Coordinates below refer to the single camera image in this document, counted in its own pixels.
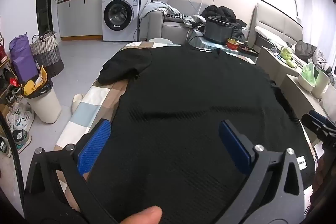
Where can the beige low cabinet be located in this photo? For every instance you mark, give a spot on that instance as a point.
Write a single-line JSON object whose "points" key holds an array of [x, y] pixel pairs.
{"points": [[273, 66], [294, 87]]}

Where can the yellow snack packet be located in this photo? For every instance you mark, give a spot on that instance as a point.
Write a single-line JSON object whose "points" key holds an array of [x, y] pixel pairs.
{"points": [[39, 79]]}

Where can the green plastic bag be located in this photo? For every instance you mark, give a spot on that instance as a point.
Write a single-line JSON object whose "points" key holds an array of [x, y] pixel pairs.
{"points": [[308, 71]]}

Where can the dark grey pillow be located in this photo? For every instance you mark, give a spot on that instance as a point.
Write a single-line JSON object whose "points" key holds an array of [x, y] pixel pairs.
{"points": [[305, 50]]}

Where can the black knit sweater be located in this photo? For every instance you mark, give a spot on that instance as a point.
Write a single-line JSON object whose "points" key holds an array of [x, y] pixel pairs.
{"points": [[183, 98]]}

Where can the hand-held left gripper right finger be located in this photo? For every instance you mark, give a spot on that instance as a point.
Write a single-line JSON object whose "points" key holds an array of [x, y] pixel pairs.
{"points": [[233, 146]]}

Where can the purple bag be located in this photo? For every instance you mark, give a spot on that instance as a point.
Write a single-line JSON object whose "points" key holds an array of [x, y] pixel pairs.
{"points": [[22, 61]]}

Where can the green toy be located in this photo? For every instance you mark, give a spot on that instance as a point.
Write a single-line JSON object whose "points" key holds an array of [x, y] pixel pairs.
{"points": [[286, 53]]}

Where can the checkered cloth covered table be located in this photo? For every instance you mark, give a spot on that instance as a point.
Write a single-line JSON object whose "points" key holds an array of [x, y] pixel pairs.
{"points": [[92, 106]]}

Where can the group of shoes on rack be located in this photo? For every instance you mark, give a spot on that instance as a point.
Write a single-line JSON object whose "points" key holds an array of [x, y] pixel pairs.
{"points": [[15, 119]]}

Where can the person's left hand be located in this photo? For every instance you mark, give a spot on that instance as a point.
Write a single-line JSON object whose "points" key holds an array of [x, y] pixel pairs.
{"points": [[141, 216]]}

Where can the black food tray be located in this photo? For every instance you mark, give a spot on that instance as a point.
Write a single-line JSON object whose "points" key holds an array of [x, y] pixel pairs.
{"points": [[248, 50]]}

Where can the black jacket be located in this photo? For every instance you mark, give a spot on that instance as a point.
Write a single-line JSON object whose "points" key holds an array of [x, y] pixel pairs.
{"points": [[223, 12]]}

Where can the grey sofa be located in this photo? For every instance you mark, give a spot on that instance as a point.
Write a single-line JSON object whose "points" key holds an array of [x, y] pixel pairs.
{"points": [[170, 29]]}

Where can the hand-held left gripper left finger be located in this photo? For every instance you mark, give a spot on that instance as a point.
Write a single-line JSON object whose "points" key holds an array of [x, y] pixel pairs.
{"points": [[94, 146]]}

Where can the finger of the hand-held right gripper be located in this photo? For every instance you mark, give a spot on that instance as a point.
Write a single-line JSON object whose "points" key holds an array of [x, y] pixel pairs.
{"points": [[321, 117], [313, 125]]}

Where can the houndstooth pillow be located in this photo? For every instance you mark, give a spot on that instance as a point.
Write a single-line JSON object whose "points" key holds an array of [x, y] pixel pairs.
{"points": [[176, 15]]}

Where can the grey garment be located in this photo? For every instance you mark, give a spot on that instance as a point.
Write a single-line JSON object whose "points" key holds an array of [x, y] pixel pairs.
{"points": [[193, 21]]}

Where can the white washing machine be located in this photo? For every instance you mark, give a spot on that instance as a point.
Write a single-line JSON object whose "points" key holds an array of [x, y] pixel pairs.
{"points": [[120, 14]]}

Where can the white bed pillow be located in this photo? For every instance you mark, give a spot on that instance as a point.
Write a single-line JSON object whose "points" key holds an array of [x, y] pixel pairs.
{"points": [[267, 33]]}

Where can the white bucket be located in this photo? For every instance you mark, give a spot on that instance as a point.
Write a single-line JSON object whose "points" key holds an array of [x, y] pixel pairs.
{"points": [[321, 83]]}

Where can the kitchen counter cabinet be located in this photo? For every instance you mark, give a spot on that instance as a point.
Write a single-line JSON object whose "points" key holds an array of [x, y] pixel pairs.
{"points": [[78, 14]]}

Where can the red bowl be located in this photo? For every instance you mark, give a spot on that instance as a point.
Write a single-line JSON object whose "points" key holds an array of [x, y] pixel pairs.
{"points": [[233, 44]]}

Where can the white basin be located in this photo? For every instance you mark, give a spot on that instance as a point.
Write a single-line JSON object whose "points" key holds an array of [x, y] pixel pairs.
{"points": [[305, 83]]}

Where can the black bin container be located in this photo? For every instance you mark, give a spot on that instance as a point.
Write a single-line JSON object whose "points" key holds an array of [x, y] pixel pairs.
{"points": [[216, 32]]}

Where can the white trash bin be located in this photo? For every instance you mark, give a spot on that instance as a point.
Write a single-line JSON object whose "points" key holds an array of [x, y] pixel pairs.
{"points": [[46, 108]]}

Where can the light grey throw blanket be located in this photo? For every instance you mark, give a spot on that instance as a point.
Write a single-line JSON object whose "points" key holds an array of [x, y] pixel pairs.
{"points": [[155, 7]]}

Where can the woven laundry basket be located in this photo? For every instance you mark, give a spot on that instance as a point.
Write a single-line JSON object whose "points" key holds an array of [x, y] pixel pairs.
{"points": [[48, 56]]}

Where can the round white stool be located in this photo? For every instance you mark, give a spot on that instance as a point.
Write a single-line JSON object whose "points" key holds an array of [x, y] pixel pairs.
{"points": [[160, 40]]}

